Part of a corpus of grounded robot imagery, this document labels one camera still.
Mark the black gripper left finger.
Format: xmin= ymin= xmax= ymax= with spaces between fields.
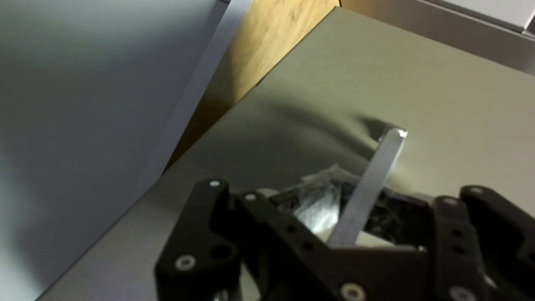
xmin=154 ymin=178 xmax=435 ymax=301

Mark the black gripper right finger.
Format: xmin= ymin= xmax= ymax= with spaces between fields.
xmin=430 ymin=184 xmax=535 ymax=301

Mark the metal handle of unlabelled drawer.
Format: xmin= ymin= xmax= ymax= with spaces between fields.
xmin=328 ymin=126 xmax=410 ymax=251

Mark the beige unlabelled cabinet drawer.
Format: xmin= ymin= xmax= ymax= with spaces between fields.
xmin=39 ymin=7 xmax=535 ymax=301

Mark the beige metal filing cabinet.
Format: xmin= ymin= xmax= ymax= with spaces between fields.
xmin=340 ymin=0 xmax=535 ymax=76

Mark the grey lateral filing cabinet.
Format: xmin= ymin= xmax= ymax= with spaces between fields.
xmin=424 ymin=0 xmax=535 ymax=37

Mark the white base cabinet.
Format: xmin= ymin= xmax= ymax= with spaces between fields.
xmin=0 ymin=0 xmax=255 ymax=301

